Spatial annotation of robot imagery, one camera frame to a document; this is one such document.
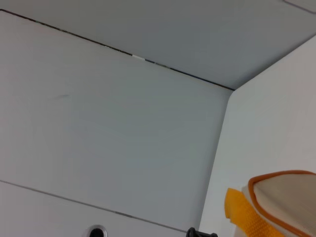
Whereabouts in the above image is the beige food bag orange trim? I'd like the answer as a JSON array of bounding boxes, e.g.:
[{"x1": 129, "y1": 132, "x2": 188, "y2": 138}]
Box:
[{"x1": 224, "y1": 169, "x2": 316, "y2": 237}]

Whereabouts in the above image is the round floor socket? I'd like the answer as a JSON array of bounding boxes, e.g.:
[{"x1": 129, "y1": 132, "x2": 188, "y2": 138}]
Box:
[{"x1": 87, "y1": 224, "x2": 109, "y2": 237}]

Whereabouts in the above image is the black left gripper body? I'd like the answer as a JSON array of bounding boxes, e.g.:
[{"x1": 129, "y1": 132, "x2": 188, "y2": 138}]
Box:
[{"x1": 186, "y1": 227, "x2": 218, "y2": 237}]

